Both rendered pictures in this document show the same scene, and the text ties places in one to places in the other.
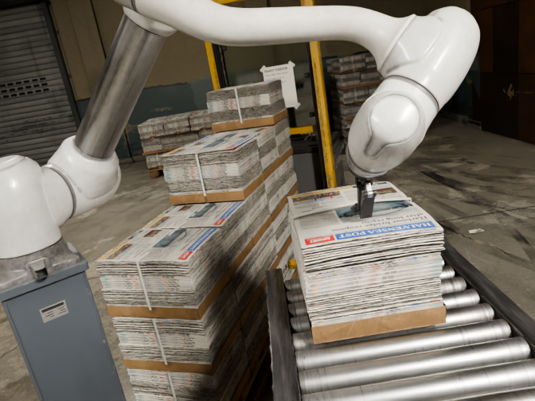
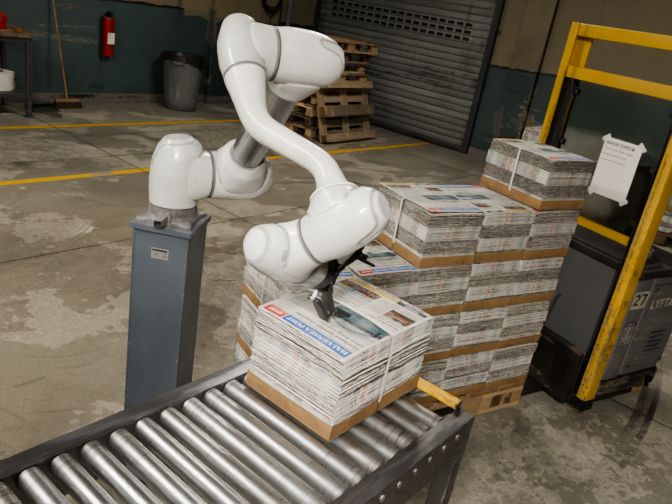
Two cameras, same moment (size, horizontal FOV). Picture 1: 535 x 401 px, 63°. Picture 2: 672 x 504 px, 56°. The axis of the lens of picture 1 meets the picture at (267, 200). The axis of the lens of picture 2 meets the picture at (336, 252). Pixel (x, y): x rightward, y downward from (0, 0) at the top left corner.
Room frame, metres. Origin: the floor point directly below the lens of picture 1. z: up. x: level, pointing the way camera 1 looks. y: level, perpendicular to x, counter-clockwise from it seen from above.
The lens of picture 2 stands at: (-0.21, -0.98, 1.73)
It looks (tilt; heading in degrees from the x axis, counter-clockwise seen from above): 21 degrees down; 36
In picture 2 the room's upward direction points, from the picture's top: 10 degrees clockwise
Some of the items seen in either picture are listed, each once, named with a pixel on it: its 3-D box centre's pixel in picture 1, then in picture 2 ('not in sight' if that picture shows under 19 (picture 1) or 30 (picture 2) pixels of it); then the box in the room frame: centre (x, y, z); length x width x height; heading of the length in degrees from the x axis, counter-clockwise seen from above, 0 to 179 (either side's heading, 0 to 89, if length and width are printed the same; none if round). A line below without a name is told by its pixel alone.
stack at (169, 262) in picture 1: (224, 283); (375, 337); (1.92, 0.27, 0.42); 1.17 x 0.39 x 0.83; 160
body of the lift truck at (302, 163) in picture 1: (298, 189); (594, 306); (3.36, -0.26, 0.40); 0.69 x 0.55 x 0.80; 70
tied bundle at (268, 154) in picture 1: (236, 155); (476, 222); (2.32, 0.12, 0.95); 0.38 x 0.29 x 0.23; 69
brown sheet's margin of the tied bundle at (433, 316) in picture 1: (369, 305); (307, 392); (0.87, -0.19, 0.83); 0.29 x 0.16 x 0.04; 89
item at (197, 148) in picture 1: (207, 146); (429, 196); (2.05, 0.23, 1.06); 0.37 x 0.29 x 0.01; 69
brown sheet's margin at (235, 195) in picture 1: (218, 188); (419, 243); (2.04, 0.22, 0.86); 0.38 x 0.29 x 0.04; 69
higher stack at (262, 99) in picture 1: (262, 191); (505, 277); (2.60, 0.02, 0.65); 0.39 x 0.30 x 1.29; 70
